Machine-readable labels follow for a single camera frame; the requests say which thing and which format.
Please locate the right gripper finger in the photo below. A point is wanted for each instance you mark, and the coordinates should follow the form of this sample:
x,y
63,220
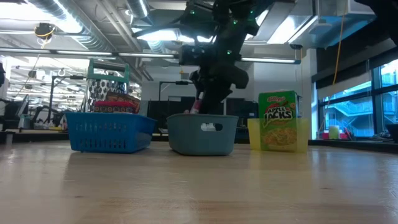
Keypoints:
x,y
199,84
214,99

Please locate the white-capped dropper bottle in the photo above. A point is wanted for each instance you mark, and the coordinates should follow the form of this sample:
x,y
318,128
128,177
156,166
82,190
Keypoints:
x,y
205,127

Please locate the green Apple Jacks box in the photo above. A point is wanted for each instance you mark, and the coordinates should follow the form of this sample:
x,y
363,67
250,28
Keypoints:
x,y
278,124

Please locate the brown taco seasoning packet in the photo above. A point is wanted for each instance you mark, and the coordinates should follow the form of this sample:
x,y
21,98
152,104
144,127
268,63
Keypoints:
x,y
124,99

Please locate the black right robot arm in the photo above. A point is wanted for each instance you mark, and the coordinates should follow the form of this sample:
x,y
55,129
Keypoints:
x,y
236,15

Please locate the grey plastic bin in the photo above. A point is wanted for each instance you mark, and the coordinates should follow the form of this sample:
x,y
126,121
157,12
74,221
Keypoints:
x,y
186,140

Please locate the yellow translucent plastic bin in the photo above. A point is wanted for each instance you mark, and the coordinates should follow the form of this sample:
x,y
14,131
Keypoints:
x,y
253,137

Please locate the blue plastic basket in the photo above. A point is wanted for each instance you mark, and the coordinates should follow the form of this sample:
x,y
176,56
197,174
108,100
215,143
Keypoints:
x,y
105,133

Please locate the linear ceiling light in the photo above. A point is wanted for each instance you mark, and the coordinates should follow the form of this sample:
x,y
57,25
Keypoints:
x,y
93,53

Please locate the pale green container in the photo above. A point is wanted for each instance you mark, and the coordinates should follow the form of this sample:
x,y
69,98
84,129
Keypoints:
x,y
334,132

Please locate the dark background workbench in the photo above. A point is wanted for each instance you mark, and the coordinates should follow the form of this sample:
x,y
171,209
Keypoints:
x,y
37,137

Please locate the black metal rig frame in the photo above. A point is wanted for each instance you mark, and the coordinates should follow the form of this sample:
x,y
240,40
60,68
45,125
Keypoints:
x,y
62,76
174,82

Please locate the black dome ceiling camera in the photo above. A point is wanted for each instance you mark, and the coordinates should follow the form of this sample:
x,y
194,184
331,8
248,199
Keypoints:
x,y
296,46

